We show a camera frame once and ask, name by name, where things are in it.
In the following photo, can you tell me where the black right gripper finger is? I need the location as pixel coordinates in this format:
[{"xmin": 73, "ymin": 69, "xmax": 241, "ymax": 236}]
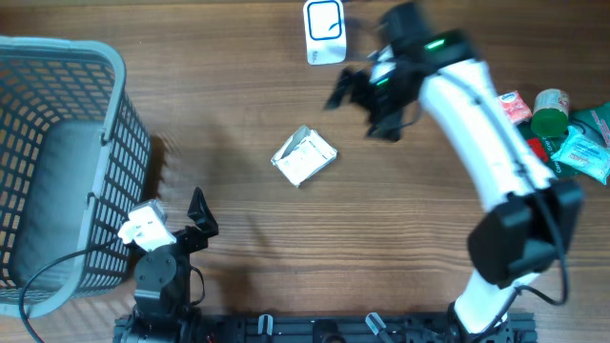
[
  {"xmin": 366, "ymin": 111, "xmax": 403, "ymax": 142},
  {"xmin": 324, "ymin": 68, "xmax": 370, "ymax": 111}
]

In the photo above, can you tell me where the small red orange packet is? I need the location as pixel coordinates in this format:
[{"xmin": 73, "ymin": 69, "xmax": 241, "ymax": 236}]
[{"xmin": 498, "ymin": 91, "xmax": 533, "ymax": 125}]

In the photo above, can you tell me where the green glove package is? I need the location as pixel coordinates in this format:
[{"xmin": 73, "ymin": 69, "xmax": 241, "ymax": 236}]
[{"xmin": 517, "ymin": 101, "xmax": 610, "ymax": 180}]

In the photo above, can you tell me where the green lid jar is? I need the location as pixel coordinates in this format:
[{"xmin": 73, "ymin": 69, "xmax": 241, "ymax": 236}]
[{"xmin": 531, "ymin": 89, "xmax": 570, "ymax": 137}]

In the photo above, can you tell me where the teal wipes packet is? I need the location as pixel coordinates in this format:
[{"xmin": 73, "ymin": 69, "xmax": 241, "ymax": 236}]
[{"xmin": 551, "ymin": 126, "xmax": 609, "ymax": 185}]

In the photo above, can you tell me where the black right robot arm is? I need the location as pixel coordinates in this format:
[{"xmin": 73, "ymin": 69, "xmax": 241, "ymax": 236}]
[{"xmin": 326, "ymin": 1, "xmax": 583, "ymax": 342}]

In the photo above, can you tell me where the white barcode scanner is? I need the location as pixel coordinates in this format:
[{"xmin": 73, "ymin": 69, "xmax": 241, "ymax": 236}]
[{"xmin": 302, "ymin": 0, "xmax": 347, "ymax": 66}]

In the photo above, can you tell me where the grey plastic lattice basket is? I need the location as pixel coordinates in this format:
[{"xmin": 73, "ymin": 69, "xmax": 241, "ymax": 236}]
[{"xmin": 1, "ymin": 36, "xmax": 152, "ymax": 317}]

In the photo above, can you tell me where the black left camera cable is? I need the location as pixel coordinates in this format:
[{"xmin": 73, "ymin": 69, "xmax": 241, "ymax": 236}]
[{"xmin": 17, "ymin": 235, "xmax": 130, "ymax": 343}]

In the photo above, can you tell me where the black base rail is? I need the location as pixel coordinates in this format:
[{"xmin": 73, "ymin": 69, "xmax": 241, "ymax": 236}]
[{"xmin": 190, "ymin": 312, "xmax": 538, "ymax": 343}]

